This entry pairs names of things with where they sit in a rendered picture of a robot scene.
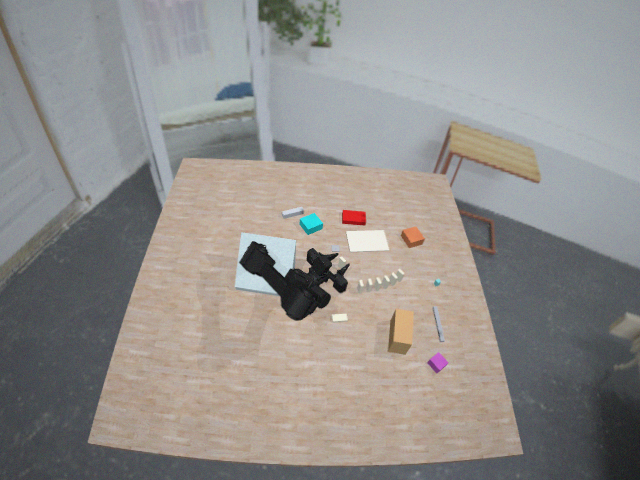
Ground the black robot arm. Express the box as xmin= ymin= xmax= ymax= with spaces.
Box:
xmin=239 ymin=241 xmax=332 ymax=321

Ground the red box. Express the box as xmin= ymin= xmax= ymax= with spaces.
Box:
xmin=342 ymin=210 xmax=366 ymax=226

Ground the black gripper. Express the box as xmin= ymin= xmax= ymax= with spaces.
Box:
xmin=306 ymin=248 xmax=350 ymax=293

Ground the small purple block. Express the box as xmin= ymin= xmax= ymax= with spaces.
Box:
xmin=428 ymin=352 xmax=449 ymax=374

